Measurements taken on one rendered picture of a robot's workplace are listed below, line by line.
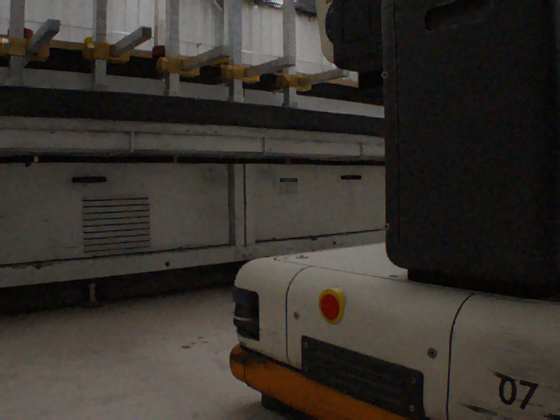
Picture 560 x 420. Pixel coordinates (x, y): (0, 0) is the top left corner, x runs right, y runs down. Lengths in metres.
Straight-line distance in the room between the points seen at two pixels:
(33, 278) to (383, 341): 1.33
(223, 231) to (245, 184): 0.21
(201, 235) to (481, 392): 1.59
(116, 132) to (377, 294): 1.15
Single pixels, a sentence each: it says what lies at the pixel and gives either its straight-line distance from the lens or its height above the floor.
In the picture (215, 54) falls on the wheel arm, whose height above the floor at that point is 0.80.
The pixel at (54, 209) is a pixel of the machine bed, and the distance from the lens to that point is 1.84.
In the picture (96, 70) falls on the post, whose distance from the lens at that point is 1.66.
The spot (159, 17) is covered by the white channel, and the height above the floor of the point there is 1.30.
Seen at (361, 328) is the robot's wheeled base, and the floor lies 0.22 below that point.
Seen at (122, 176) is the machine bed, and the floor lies 0.45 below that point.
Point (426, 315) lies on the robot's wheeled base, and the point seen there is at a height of 0.26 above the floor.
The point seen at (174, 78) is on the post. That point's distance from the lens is 1.76.
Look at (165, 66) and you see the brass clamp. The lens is 1.74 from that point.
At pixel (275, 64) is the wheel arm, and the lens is 1.76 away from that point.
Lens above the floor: 0.42
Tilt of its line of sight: 3 degrees down
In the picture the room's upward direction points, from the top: 1 degrees counter-clockwise
